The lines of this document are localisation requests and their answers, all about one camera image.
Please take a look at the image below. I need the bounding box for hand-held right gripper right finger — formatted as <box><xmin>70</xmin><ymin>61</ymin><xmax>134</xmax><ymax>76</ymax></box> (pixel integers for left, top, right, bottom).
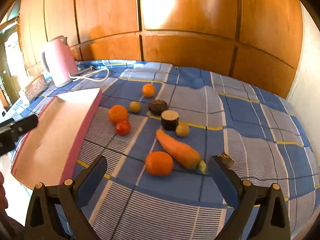
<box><xmin>208</xmin><ymin>155</ymin><xmax>292</xmax><ymax>240</ymax></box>

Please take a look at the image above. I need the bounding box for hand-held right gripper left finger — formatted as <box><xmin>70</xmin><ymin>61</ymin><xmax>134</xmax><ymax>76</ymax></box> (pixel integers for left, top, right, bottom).
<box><xmin>24</xmin><ymin>154</ymin><xmax>108</xmax><ymax>240</ymax></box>

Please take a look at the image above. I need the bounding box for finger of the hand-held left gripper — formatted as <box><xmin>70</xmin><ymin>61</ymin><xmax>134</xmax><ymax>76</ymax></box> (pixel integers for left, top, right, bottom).
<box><xmin>10</xmin><ymin>115</ymin><xmax>38</xmax><ymax>137</ymax></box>

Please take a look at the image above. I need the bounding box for pink tray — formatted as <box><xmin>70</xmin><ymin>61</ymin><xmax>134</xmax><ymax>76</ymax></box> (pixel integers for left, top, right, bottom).
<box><xmin>10</xmin><ymin>88</ymin><xmax>103</xmax><ymax>192</ymax></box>

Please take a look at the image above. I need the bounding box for carrot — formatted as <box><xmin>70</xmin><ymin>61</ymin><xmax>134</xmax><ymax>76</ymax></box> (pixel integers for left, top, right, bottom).
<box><xmin>155</xmin><ymin>129</ymin><xmax>207</xmax><ymax>174</ymax></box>

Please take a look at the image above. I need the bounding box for red tomato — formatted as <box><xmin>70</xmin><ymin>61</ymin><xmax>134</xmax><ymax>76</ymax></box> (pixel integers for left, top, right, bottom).
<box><xmin>115</xmin><ymin>120</ymin><xmax>131</xmax><ymax>136</ymax></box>

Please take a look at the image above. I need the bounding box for kiwi fruit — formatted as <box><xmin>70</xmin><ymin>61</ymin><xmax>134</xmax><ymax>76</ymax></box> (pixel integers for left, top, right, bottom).
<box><xmin>175</xmin><ymin>122</ymin><xmax>190</xmax><ymax>138</ymax></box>
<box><xmin>129</xmin><ymin>101</ymin><xmax>142</xmax><ymax>113</ymax></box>

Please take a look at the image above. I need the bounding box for orange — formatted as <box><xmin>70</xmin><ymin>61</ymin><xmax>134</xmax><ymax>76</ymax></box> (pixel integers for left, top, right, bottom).
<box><xmin>142</xmin><ymin>83</ymin><xmax>156</xmax><ymax>98</ymax></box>
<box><xmin>145</xmin><ymin>151</ymin><xmax>174</xmax><ymax>177</ymax></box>
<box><xmin>109</xmin><ymin>104</ymin><xmax>128</xmax><ymax>124</ymax></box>

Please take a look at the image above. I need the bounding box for cut eggplant piece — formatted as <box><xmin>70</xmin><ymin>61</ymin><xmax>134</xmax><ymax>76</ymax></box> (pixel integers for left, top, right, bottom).
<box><xmin>161</xmin><ymin>110</ymin><xmax>180</xmax><ymax>131</ymax></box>

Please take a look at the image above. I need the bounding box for patterned box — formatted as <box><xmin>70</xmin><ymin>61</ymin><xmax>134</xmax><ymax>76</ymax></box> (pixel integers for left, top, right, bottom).
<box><xmin>25</xmin><ymin>76</ymin><xmax>52</xmax><ymax>99</ymax></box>

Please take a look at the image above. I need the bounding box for blue checked blanket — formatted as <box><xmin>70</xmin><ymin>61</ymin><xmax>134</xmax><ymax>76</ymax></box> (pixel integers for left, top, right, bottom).
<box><xmin>10</xmin><ymin>59</ymin><xmax>320</xmax><ymax>240</ymax></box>

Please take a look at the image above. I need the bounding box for pink electric kettle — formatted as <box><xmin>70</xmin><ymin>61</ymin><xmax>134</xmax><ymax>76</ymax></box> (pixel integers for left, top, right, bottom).
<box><xmin>40</xmin><ymin>35</ymin><xmax>78</xmax><ymax>88</ymax></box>

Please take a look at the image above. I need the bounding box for dark cloth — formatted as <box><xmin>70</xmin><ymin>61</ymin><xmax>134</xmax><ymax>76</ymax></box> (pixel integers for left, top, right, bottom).
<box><xmin>0</xmin><ymin>212</ymin><xmax>25</xmax><ymax>240</ymax></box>

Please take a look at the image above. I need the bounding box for dark eggplant end piece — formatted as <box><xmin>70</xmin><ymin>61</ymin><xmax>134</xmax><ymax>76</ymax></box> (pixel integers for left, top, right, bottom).
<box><xmin>148</xmin><ymin>99</ymin><xmax>168</xmax><ymax>115</ymax></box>

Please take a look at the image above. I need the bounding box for wooden wardrobe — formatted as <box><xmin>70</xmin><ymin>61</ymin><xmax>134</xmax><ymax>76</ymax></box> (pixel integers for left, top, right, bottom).
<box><xmin>19</xmin><ymin>0</ymin><xmax>304</xmax><ymax>99</ymax></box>

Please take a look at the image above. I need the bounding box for white power cable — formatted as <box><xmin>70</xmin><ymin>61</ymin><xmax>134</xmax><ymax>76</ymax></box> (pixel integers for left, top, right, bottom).
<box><xmin>69</xmin><ymin>66</ymin><xmax>110</xmax><ymax>82</ymax></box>

